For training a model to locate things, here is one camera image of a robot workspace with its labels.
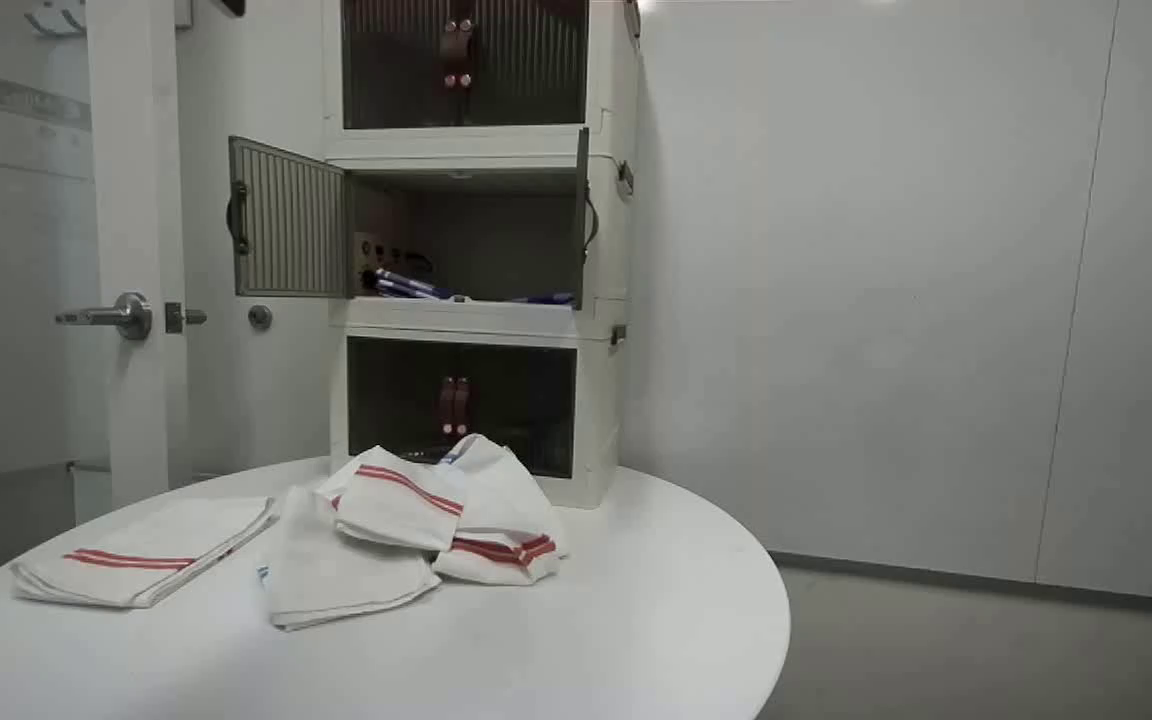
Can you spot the blue checkered cloth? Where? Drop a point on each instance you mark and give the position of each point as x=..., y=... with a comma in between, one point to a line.
x=402, y=282

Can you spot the white three-compartment cabinet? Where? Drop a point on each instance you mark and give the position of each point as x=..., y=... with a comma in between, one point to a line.
x=468, y=323

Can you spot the white towel red stripes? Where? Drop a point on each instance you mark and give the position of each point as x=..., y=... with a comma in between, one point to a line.
x=136, y=555
x=503, y=564
x=388, y=513

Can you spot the white towel blue stripes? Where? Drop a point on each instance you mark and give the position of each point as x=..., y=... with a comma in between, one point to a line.
x=338, y=574
x=503, y=493

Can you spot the round metal wall knob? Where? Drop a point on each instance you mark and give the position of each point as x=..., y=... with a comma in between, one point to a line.
x=257, y=317

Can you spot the white door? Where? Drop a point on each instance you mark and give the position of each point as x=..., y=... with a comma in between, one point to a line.
x=136, y=175

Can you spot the metal door latch plate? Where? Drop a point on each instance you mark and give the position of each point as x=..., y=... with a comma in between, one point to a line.
x=179, y=317

